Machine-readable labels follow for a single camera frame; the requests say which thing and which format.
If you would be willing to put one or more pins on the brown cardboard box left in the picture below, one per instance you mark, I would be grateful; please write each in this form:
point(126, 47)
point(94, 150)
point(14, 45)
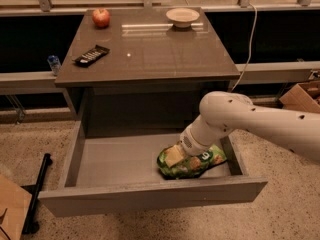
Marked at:
point(14, 204)

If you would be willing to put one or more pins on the brown cardboard box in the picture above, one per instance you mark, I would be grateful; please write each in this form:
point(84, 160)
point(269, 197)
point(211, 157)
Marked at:
point(303, 97)
point(14, 204)

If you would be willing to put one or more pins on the red apple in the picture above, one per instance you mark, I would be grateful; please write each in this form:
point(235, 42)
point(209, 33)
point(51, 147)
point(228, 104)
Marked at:
point(101, 17)

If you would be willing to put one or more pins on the brown cardboard box right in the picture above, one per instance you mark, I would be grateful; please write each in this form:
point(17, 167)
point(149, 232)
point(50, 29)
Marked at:
point(303, 97)

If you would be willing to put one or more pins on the green rice chip bag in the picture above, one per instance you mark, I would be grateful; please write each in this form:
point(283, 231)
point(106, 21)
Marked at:
point(192, 166)

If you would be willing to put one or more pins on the white ceramic bowl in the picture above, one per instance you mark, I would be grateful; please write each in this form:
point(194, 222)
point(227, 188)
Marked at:
point(182, 17)

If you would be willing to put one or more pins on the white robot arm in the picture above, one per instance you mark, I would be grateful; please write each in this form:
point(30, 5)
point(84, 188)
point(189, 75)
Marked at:
point(220, 113)

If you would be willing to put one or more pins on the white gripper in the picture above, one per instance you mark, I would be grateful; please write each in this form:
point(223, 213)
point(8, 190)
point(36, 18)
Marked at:
point(190, 143)

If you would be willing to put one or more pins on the black remote control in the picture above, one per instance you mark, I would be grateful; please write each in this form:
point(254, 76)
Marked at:
point(91, 56)

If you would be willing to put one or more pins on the grey cabinet with glossy top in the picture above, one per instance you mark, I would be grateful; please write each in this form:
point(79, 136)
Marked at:
point(153, 68)

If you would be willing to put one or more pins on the black metal bar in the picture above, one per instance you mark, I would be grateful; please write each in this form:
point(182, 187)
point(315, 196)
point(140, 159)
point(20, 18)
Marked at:
point(31, 226)

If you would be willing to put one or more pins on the small plastic water bottle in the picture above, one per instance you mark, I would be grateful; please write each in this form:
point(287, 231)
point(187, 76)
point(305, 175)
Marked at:
point(54, 64)

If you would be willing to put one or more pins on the open grey top drawer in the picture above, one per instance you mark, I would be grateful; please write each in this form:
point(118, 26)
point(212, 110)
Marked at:
point(111, 165)

